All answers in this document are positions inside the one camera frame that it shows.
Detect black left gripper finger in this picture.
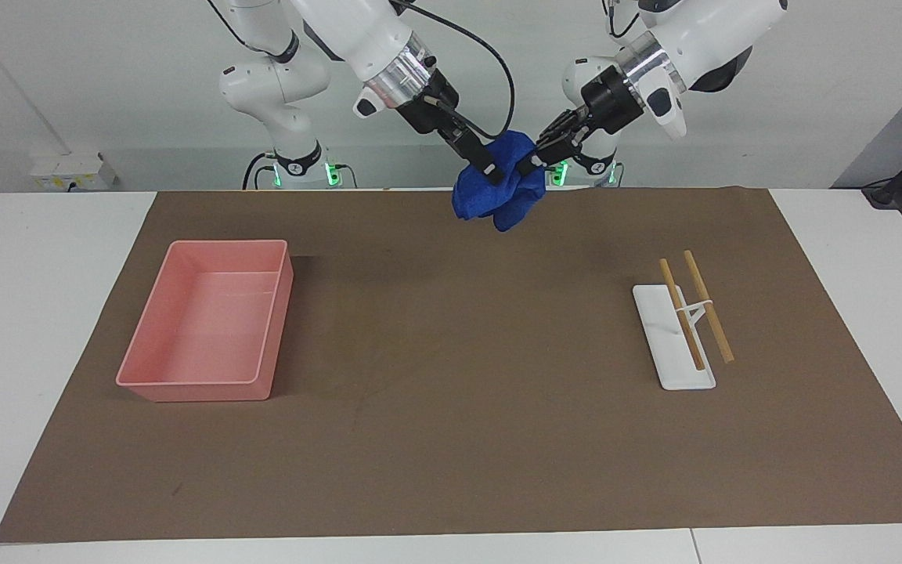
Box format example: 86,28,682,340
541,110,586,142
528,121,589,175

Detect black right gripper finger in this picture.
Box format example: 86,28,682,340
451,129,505,185

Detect blue microfiber towel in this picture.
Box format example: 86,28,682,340
452,130,547,233

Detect wooden towel rack rod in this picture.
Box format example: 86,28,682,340
659,258,705,371
684,250,734,364

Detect white towel rack base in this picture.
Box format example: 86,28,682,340
632,284,717,391

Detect brown table mat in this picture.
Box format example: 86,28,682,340
0,186,902,544

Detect pink plastic bin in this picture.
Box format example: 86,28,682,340
115,240,294,403

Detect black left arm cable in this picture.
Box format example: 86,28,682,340
604,0,641,38

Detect black right arm base cable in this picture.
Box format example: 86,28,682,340
243,153,273,190

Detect white wall socket box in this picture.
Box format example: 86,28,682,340
30,153,117,191

